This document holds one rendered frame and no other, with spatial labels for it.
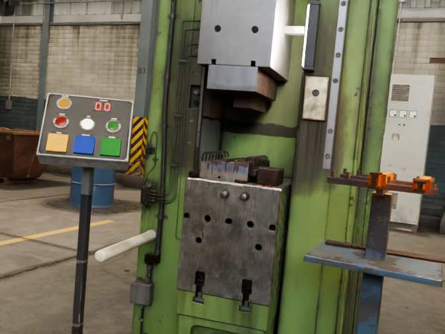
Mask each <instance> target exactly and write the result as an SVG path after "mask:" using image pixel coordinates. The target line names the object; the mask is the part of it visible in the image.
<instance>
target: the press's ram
mask: <svg viewBox="0 0 445 334"><path fill-rule="evenodd" d="M295 4H296V0H202V9H201V24H200V33H199V48H198V57H197V63H198V64H199V65H201V66H203V67H205V68H207V69H209V64H210V65H225V66H251V67H259V68H260V69H261V70H263V71H264V72H265V73H267V74H269V75H270V76H271V77H273V78H274V79H276V80H277V81H288V79H289V65H290V58H291V45H292V38H293V35H298V36H305V30H306V28H305V27H296V26H293V24H294V17H295Z"/></svg>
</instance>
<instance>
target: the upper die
mask: <svg viewBox="0 0 445 334"><path fill-rule="evenodd" d="M207 89H210V90H212V91H215V92H218V93H221V94H224V95H227V96H229V97H233V98H234V93H251V94H253V95H256V96H258V97H261V98H262V99H265V100H267V101H275V100H276V92H277V80H276V79H274V78H273V77H271V76H270V75H269V74H267V73H265V72H264V71H263V70H261V69H260V68H259V67H251V66H225V65H210V64H209V70H208V78H207Z"/></svg>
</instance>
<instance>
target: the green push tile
mask: <svg viewBox="0 0 445 334"><path fill-rule="evenodd" d="M120 153H121V139H108V138H102V141H101V150H100V156H115V157H120Z"/></svg>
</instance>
